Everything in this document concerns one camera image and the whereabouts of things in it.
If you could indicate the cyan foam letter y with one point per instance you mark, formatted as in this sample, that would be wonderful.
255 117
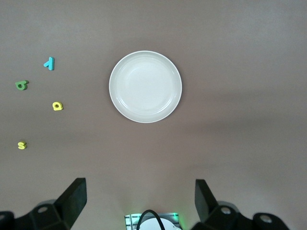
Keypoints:
50 63

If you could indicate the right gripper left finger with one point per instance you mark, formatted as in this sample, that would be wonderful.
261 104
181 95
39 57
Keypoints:
74 196

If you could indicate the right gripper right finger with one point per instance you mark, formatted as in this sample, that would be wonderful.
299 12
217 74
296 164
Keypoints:
205 198

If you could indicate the yellow foam letter s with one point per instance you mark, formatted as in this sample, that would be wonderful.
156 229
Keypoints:
22 145

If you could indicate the green foam letter g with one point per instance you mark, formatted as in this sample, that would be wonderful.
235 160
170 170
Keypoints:
24 86

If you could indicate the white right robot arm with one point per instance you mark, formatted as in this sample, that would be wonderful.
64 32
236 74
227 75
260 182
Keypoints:
148 225

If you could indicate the yellow foam letter a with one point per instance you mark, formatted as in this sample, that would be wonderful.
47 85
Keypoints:
60 107

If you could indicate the brown paper table cover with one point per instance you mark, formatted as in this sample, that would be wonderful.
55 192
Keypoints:
216 72

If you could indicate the beige plate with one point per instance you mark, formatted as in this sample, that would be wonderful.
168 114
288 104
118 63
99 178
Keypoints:
145 87

